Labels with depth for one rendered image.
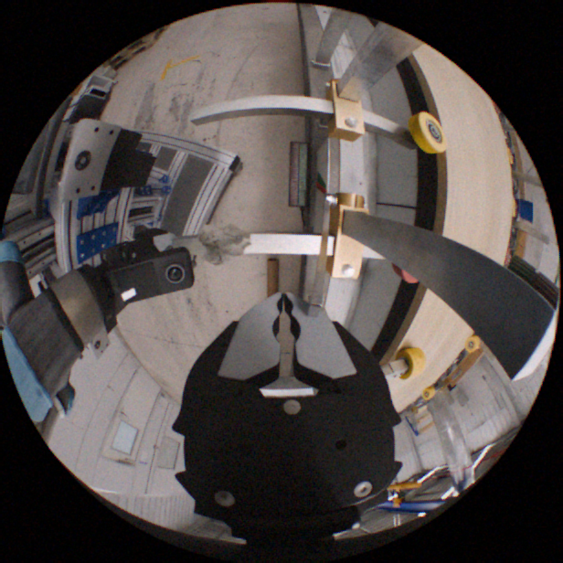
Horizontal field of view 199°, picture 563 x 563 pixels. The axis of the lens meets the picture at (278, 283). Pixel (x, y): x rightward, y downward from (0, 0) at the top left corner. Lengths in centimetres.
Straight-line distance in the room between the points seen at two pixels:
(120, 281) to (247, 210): 99
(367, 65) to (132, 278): 38
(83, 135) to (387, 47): 39
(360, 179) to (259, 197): 72
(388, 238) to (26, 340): 31
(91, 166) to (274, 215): 100
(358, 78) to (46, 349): 43
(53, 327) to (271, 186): 111
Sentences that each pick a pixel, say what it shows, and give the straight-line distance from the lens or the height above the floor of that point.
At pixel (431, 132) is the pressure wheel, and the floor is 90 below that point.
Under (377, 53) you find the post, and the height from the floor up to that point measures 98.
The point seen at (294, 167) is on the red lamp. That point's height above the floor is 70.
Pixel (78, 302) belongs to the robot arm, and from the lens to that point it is 18.
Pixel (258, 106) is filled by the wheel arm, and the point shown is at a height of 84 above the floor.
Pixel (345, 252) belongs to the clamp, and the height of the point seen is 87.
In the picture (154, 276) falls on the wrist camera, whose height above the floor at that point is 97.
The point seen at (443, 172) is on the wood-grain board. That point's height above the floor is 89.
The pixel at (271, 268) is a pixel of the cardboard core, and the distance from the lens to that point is 110.
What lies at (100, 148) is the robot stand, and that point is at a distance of 37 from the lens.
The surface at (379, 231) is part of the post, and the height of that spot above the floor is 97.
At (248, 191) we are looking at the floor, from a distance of 112.
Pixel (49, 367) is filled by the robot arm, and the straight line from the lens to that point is 18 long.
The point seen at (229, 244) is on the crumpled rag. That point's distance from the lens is 24.
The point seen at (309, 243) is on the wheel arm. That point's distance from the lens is 25.
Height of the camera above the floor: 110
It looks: 63 degrees down
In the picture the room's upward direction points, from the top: 179 degrees clockwise
